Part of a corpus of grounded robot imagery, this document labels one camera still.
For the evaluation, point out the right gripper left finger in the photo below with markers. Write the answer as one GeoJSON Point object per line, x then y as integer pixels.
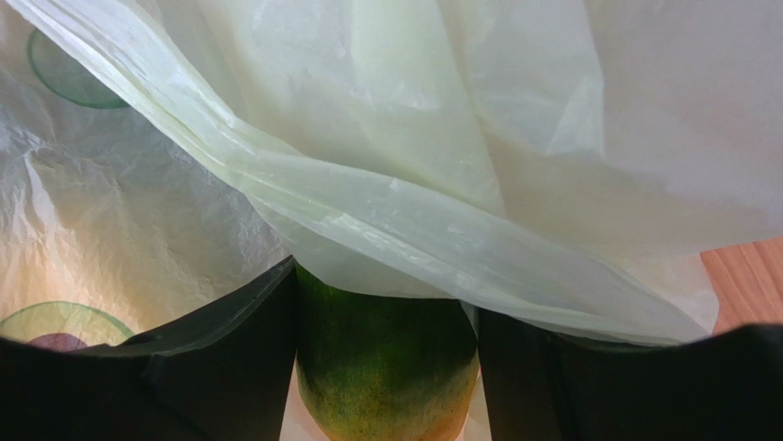
{"type": "Point", "coordinates": [221, 372]}

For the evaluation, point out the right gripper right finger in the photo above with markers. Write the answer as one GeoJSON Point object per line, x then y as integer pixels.
{"type": "Point", "coordinates": [541, 385]}

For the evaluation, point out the green orange fake mango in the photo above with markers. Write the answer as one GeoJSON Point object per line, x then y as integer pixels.
{"type": "Point", "coordinates": [384, 368]}

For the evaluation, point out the translucent avocado print plastic bag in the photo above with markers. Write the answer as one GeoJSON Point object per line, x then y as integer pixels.
{"type": "Point", "coordinates": [563, 163]}

